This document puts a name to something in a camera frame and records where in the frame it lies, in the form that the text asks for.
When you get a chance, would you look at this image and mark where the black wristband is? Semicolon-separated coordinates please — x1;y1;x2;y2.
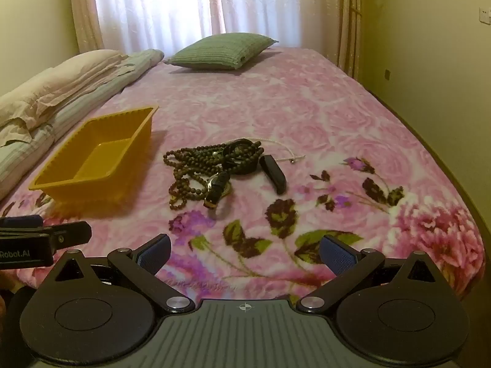
260;155;287;195

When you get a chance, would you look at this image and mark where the beige patterned curtain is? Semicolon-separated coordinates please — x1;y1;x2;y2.
69;0;104;52
324;0;363;81

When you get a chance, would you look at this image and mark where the black strap wristwatch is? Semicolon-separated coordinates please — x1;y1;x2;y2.
205;171;233;209

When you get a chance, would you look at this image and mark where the green checked pillow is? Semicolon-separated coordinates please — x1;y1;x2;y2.
164;34;279;71

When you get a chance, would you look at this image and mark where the dark bead necklace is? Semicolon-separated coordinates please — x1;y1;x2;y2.
220;138;265;175

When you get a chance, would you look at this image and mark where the brown wooden bead necklace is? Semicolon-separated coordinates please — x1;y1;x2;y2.
163;144;231;211

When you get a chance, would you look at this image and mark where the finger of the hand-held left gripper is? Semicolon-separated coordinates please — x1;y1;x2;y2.
0;216;52;236
36;221;93;255

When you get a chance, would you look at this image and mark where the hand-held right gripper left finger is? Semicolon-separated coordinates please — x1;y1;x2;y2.
50;234;194;313

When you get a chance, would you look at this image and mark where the pink floral blanket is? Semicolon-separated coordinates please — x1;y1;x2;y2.
0;46;486;303

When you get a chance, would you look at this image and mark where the white sheer curtain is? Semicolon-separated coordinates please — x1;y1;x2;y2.
92;0;340;52

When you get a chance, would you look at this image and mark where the beige pillow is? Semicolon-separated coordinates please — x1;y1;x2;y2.
0;49;129;121
0;65;135;148

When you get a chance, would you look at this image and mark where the white pearl necklace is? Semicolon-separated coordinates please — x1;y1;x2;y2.
226;138;306;164

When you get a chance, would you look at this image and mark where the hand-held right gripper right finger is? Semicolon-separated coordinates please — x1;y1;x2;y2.
296;235;442;314

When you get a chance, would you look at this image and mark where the striped green quilt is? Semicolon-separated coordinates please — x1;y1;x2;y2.
0;49;165;200

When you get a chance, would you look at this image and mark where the yellow plastic tray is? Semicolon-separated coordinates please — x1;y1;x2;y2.
29;105;160;208

